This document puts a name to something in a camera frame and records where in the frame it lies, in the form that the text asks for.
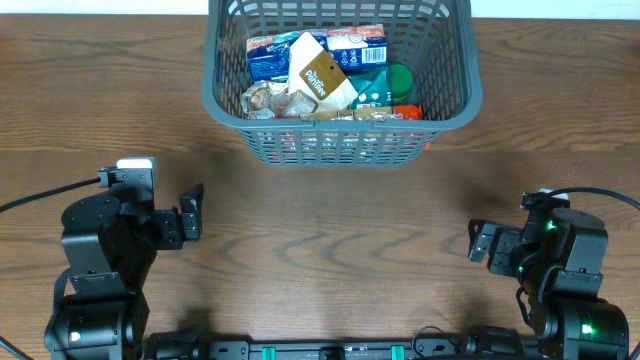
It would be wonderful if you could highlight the orange spaghetti packet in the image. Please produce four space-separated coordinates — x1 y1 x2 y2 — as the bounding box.
272 103 431 164

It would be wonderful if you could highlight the green lid jar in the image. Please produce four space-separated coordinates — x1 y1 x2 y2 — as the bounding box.
389 64 414 105

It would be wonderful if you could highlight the Kleenex tissue multipack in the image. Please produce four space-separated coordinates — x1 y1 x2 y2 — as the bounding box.
246 24 388 82

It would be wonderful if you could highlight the beige granola snack pouch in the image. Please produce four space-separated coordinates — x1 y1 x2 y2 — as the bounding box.
240 32 358 119

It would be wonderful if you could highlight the green Nescafe coffee bag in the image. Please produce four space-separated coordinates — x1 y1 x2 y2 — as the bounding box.
348 67 392 109

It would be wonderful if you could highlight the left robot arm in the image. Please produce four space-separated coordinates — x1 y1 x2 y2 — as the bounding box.
44 167 204 359

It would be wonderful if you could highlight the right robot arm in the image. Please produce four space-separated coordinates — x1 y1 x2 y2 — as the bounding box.
468 188 632 359

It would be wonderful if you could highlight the grey plastic basket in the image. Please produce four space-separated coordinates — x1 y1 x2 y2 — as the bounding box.
202 0 483 166

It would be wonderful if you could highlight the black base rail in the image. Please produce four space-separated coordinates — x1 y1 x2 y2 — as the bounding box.
144 337 551 360

